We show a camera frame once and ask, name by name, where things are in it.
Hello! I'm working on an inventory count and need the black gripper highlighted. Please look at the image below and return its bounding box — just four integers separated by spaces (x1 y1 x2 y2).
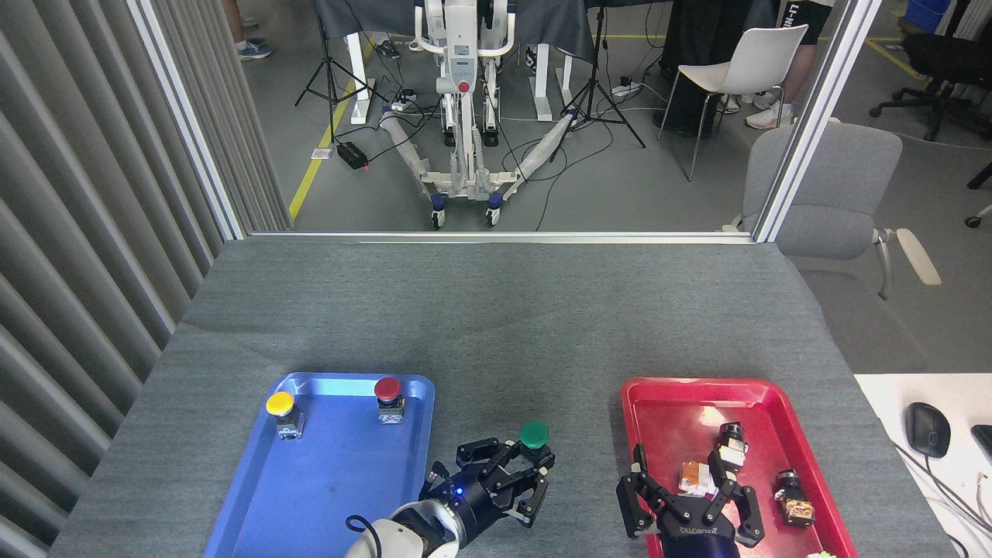
616 443 766 558
442 437 557 537

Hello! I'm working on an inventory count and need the green push button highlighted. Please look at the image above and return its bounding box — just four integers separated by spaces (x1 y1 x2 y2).
518 420 553 467

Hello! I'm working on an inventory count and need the red push button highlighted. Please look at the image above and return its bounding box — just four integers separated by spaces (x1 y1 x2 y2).
374 377 407 425

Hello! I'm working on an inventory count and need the yellow push button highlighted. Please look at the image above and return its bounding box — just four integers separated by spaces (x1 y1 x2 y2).
265 391 305 441

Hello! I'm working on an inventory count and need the red plastic tray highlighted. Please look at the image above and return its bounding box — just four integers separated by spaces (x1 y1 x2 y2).
620 377 859 558

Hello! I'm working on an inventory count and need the grey table mat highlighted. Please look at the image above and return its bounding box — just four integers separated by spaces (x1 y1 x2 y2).
46 236 958 558

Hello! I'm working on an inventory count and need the blue plastic tray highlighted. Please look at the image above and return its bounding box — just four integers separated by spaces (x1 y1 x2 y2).
203 372 436 558

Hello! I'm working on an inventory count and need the white desk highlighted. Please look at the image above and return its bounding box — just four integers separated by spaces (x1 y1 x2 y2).
852 374 992 558

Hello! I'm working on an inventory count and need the black computer mouse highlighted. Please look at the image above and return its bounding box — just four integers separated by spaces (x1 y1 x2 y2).
904 401 952 459

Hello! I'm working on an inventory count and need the grey office chair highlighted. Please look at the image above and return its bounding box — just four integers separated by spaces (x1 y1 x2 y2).
722 118 942 374

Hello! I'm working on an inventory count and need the black tripod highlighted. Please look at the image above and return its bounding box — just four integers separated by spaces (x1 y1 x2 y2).
294 0 388 144
550 0 646 164

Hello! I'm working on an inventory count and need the white stand on wheels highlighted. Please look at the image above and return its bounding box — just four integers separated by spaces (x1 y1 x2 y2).
377 0 578 230

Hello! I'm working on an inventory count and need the office chair base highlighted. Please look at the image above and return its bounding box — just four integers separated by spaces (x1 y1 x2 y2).
965 161 992 229

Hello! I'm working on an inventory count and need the table with dark cloth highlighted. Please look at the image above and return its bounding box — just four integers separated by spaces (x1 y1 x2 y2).
314 0 598 125

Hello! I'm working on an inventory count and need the white plastic chair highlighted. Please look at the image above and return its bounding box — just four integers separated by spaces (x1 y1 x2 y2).
659 25 809 183

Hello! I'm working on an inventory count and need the black office chair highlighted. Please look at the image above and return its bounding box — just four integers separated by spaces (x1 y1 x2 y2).
870 0 992 143

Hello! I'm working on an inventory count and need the white and orange switch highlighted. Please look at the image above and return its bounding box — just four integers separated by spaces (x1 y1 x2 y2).
679 461 722 498

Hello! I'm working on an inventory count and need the black and white switch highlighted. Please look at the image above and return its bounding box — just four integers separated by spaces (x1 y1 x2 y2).
713 422 749 475

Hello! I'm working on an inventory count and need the black and amber switch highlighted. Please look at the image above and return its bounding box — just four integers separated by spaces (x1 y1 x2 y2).
773 468 816 528

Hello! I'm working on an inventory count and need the silver frame rail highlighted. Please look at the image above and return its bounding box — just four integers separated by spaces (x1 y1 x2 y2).
248 230 756 245

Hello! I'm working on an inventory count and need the silver frame post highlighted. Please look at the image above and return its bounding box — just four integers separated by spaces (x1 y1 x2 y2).
128 0 247 241
752 0 884 243

